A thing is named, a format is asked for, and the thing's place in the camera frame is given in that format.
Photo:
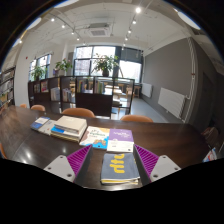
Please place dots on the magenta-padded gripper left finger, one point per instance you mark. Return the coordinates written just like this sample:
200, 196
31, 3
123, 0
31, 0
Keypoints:
61, 166

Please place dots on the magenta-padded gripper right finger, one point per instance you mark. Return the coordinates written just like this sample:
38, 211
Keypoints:
163, 166

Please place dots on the grey towel with yellow letters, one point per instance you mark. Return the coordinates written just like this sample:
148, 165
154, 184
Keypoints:
120, 166

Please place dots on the flat tan book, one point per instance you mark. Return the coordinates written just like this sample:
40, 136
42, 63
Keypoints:
71, 139

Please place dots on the thin white book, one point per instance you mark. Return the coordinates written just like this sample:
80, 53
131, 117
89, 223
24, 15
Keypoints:
47, 127

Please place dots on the thick cream book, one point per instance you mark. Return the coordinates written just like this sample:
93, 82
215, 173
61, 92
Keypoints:
70, 123

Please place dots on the colourful illustrated book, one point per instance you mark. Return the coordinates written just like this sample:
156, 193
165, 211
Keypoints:
95, 137

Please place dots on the purple and white book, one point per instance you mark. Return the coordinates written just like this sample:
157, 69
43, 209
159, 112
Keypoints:
120, 140

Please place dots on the group of orange chairs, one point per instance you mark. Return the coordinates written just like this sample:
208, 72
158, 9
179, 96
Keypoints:
78, 112

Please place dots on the large white radiator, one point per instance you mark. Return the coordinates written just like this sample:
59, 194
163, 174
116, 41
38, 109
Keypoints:
171, 101

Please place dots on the dark open shelf unit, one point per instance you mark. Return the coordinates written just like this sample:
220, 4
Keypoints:
93, 100

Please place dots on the small white radiator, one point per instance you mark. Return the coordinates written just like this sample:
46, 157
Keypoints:
147, 90

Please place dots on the small potted plant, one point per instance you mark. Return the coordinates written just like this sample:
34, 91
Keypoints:
37, 72

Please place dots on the medium potted plant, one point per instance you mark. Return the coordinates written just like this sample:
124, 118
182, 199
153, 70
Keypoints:
63, 65

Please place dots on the large potted plant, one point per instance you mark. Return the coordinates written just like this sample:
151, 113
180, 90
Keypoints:
105, 64

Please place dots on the ceiling air conditioner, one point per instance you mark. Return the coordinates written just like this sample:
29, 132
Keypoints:
97, 31

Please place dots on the group of ceiling spotlights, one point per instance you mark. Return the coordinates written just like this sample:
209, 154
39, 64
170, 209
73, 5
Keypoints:
138, 10

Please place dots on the wall bookshelf unit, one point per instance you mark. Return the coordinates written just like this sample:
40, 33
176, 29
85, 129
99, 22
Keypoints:
6, 88

